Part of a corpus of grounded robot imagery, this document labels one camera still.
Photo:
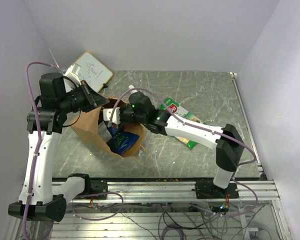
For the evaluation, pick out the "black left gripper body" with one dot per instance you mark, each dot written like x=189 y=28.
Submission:
x=83 y=99

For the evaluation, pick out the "brown paper bag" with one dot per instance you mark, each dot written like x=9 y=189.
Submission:
x=92 y=129

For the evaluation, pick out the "green cassava chips bag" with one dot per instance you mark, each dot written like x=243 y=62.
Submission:
x=177 y=109

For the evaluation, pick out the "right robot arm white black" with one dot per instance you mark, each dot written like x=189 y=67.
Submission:
x=225 y=141

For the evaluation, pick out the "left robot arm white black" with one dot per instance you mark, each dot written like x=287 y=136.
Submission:
x=39 y=200

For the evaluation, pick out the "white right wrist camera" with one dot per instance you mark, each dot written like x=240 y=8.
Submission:
x=112 y=115

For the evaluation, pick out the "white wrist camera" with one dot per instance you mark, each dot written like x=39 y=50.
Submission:
x=112 y=115
x=71 y=74

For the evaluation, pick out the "small whiteboard yellow frame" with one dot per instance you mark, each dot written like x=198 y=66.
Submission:
x=94 y=72

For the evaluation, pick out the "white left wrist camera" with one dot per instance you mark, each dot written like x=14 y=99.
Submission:
x=71 y=74

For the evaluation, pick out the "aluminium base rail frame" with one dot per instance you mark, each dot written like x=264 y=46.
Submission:
x=165 y=209

